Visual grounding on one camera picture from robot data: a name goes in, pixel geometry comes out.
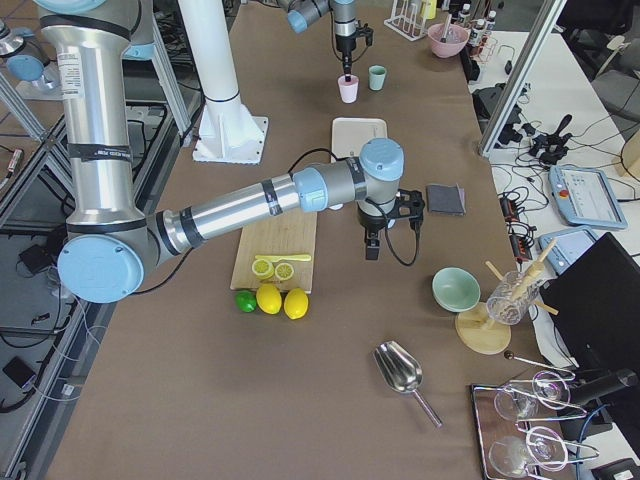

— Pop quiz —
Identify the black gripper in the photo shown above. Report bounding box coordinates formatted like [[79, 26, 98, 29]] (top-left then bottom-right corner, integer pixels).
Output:
[[333, 20, 373, 82], [357, 189, 425, 261]]

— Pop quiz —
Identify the pink cup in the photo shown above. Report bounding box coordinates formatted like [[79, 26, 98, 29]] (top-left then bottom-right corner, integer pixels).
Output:
[[337, 75, 359, 104]]

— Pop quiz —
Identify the green cup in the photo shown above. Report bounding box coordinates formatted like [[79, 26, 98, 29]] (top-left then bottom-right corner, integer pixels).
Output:
[[368, 65, 387, 91]]

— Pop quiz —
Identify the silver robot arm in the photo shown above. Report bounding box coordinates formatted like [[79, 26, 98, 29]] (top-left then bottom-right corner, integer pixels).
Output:
[[39, 1, 424, 303], [276, 0, 374, 81]]

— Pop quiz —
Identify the cream rectangular tray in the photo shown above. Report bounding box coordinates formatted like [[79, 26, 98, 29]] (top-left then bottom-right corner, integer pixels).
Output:
[[329, 117, 388, 163]]

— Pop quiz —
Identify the wine glass rack tray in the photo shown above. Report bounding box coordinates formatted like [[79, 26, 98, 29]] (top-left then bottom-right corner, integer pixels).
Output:
[[470, 376, 599, 479]]

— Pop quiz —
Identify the bamboo cutting board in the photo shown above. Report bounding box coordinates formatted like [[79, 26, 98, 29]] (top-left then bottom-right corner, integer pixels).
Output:
[[230, 209, 317, 290]]

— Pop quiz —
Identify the grey folded cloth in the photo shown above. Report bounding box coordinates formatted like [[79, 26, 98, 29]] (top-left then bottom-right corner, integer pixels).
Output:
[[426, 184, 466, 216]]

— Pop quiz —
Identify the lemon half right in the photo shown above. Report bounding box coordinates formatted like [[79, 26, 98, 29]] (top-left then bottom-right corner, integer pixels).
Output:
[[274, 262, 295, 282]]

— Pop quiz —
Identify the lemon half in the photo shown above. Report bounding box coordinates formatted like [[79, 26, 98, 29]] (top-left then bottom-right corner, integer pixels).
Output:
[[251, 258, 275, 280], [274, 262, 295, 282]]

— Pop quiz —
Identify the mint green bowl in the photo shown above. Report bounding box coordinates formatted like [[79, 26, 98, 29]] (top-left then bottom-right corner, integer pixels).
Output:
[[432, 267, 481, 313]]

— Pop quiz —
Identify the yellow lemon right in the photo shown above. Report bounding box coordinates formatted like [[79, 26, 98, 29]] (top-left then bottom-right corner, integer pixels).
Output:
[[284, 288, 309, 320]]

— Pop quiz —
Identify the yellow lemon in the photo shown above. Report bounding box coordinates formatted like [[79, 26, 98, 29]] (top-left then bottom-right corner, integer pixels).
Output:
[[284, 288, 309, 320], [256, 284, 282, 315]]

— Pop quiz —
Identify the pink mixing bowl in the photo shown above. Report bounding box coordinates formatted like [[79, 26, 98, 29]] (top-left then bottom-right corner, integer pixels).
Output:
[[427, 23, 469, 58]]

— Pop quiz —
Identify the yellow plastic knife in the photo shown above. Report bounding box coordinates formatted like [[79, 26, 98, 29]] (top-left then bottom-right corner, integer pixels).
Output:
[[254, 254, 312, 262]]

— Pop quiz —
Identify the lemon half left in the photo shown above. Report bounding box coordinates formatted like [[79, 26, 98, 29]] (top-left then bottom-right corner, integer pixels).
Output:
[[251, 258, 275, 280]]

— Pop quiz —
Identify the yellow lemon left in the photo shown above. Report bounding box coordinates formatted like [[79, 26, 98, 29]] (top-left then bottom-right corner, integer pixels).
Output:
[[256, 284, 282, 315]]

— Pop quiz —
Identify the metal scoop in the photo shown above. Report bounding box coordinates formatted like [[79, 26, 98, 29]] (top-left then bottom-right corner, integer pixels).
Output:
[[373, 340, 443, 428]]

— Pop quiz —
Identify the wooden cup stand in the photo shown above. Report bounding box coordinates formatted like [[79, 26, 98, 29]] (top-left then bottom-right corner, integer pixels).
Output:
[[455, 240, 559, 355]]

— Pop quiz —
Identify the green lime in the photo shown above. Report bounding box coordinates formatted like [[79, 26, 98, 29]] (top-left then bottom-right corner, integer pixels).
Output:
[[234, 290, 258, 313]]

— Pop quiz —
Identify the clear glass mug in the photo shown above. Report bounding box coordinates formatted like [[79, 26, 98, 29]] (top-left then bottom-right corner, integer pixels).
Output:
[[486, 271, 541, 325]]

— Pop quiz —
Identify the blue teach pendant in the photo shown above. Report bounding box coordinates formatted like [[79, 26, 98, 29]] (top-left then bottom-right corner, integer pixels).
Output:
[[538, 226, 598, 275], [548, 165, 628, 230]]

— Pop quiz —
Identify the upper wine glass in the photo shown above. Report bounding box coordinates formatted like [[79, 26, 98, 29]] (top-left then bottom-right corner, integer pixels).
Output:
[[494, 370, 570, 422]]

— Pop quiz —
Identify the black monitor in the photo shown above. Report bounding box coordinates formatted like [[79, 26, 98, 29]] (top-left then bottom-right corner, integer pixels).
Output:
[[541, 233, 639, 372]]

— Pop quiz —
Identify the lower wine glass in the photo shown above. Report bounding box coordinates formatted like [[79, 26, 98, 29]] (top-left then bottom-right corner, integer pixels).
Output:
[[489, 426, 569, 479]]

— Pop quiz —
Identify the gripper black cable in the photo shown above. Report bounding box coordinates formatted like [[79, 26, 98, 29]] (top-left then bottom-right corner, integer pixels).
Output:
[[369, 199, 420, 267]]

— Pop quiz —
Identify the white wire rack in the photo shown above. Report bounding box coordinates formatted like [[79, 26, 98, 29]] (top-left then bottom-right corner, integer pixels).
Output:
[[384, 0, 437, 41]]

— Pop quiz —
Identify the copper wire bottle holder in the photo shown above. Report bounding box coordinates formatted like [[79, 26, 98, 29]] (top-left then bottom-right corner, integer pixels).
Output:
[[470, 32, 498, 66]]

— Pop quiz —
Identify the aluminium frame post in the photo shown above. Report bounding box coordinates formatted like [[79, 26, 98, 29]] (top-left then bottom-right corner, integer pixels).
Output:
[[478, 0, 566, 159]]

